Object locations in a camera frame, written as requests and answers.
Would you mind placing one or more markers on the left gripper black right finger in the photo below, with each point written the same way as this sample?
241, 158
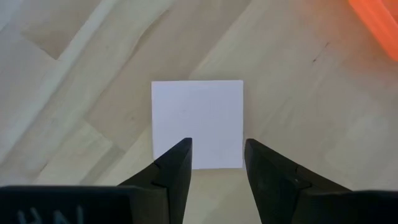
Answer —
267, 180

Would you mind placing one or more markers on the pale pink sticky note pad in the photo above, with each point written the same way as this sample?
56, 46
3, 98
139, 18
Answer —
199, 118

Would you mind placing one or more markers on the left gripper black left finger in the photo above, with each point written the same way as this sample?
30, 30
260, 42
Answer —
174, 168

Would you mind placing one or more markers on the orange perforated plastic lid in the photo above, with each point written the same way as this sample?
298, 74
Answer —
382, 25

